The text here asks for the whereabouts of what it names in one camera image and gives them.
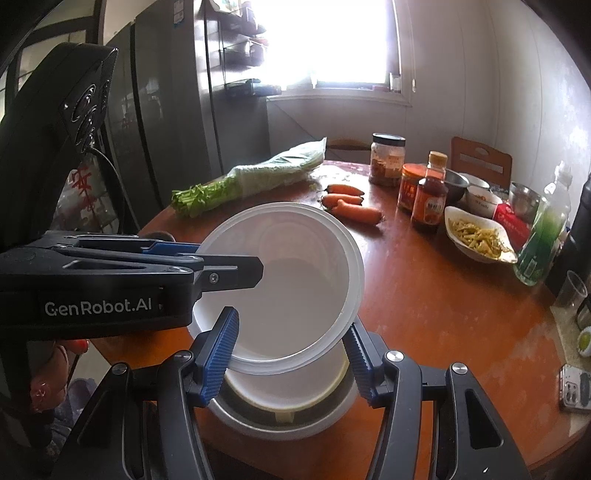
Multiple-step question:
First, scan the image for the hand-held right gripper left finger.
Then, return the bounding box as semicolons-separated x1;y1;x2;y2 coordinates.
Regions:
51;305;241;480

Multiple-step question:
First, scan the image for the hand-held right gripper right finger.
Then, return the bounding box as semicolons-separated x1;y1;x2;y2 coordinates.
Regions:
342;323;532;480

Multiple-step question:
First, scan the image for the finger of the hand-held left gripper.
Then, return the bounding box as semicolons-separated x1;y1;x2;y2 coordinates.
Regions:
44;232;204;257
18;251;265;297

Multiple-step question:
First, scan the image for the red bowl white inside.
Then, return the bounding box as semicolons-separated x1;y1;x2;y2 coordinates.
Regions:
187;202;365;376

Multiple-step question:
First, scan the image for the large steel bowl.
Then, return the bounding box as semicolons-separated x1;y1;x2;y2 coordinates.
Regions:
210;364;361;437

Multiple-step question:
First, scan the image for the yellow bowl white inside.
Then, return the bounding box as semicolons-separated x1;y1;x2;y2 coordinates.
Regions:
224;344;352;423

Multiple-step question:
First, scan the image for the person's left hand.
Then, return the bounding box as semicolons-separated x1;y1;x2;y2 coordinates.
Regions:
30;339;90;411

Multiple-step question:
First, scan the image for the bagged celery bunch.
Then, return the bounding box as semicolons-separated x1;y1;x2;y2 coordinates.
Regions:
171;137;328;219

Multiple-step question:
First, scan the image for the grey refrigerator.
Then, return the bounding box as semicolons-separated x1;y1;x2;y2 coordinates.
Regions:
104;0;271;227

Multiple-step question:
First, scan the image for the large carrot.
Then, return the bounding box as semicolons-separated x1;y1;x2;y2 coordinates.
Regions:
331;199;384;225

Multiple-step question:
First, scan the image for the wooden chair with curved back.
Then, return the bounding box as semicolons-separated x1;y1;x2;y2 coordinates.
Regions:
325;138;372;152

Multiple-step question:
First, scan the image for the dark sauce bottle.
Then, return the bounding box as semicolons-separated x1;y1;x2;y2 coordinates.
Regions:
411;151;450;233

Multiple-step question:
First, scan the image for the white dish with food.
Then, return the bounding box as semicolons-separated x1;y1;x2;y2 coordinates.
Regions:
444;205;519;265

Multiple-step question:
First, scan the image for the red-lid sauce jar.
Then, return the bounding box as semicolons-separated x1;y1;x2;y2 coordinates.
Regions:
398;162;428;214

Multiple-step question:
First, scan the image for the black-lid pickle jar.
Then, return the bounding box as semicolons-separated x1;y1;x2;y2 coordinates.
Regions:
369;133;407;188

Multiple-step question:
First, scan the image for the small steel bowl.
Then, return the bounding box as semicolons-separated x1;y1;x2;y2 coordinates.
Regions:
443;168;469;206

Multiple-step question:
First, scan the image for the small white bowl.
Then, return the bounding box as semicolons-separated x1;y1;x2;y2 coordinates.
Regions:
465;178;503;220

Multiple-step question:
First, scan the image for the red box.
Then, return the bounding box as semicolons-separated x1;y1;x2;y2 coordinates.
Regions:
492;203;532;250

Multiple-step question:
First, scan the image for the phone in clear case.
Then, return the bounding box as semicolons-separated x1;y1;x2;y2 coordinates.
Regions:
558;363;591;414

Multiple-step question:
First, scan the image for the clear plastic cup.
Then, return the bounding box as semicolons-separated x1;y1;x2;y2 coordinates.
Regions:
554;270;588;310

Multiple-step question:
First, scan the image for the green drink bottle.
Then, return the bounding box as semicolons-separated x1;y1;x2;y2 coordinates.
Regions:
514;161;572;287

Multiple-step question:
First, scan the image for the steel cup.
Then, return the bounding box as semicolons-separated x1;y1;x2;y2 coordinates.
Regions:
508;181;541;222

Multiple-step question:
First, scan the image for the window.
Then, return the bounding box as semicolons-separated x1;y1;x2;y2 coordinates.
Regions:
249;0;400;92

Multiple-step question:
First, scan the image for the black thermos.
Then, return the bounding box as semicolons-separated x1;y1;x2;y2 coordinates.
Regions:
551;173;591;296

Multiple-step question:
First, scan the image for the black cable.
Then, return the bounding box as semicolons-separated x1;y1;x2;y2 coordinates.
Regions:
90;145;139;234

